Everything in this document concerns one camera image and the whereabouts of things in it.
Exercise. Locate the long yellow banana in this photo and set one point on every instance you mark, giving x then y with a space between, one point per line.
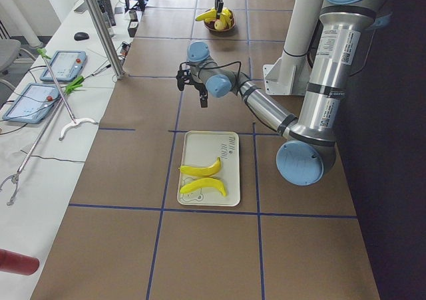
208 16

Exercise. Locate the curved yellow banana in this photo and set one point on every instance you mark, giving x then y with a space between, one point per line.
226 17

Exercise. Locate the brown wicker basket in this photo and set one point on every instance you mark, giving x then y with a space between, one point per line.
210 25

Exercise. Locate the pink green apple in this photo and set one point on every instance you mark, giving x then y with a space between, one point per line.
219 25

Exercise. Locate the cream bear tray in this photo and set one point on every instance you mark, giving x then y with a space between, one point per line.
201 149

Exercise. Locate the black orange connector box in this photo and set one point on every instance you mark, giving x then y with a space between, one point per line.
125 47

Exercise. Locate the green clamp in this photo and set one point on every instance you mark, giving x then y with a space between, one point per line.
71 85

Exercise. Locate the far blue teach pendant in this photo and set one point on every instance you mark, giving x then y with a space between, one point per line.
63 65

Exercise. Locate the blue teach pendant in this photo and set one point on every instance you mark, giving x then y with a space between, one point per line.
33 104
63 65

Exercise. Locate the black computer mouse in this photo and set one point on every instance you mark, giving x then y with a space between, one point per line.
81 36

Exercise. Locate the near blue teach pendant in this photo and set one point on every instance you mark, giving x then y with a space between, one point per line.
33 104

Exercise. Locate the red cylinder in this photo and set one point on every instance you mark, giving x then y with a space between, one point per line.
18 263

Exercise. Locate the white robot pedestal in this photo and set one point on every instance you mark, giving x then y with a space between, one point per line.
289 75

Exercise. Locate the aluminium frame post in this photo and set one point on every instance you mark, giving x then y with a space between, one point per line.
105 38

